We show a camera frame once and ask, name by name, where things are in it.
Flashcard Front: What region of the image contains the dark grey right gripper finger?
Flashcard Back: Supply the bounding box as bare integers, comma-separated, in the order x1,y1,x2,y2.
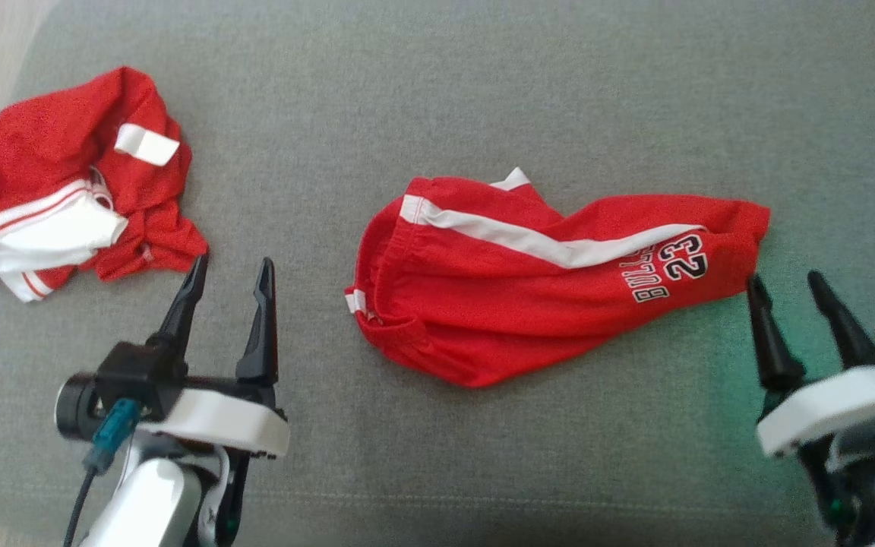
808,270,875,372
747,273,807,393

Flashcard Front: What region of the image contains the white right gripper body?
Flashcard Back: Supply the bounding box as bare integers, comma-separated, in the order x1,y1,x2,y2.
757,366,875,457

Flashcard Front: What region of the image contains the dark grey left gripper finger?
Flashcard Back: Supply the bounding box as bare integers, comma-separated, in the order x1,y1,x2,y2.
236,257,280,382
150,255,209,350

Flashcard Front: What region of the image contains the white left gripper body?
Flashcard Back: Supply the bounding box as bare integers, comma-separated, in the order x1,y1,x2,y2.
137,376,291,460

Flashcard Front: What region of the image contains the red bulls basketball jersey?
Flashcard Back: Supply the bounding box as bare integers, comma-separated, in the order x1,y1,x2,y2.
0,66,210,303

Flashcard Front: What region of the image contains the red bulls shorts number 23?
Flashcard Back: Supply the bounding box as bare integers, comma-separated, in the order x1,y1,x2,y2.
344,167,772,389

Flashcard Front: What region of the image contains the grey fabric sofa chaise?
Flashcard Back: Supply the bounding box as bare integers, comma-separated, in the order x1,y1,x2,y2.
0,0,875,547

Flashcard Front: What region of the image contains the black cable teal plug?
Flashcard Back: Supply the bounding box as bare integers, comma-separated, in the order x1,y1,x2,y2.
64,399,142,547

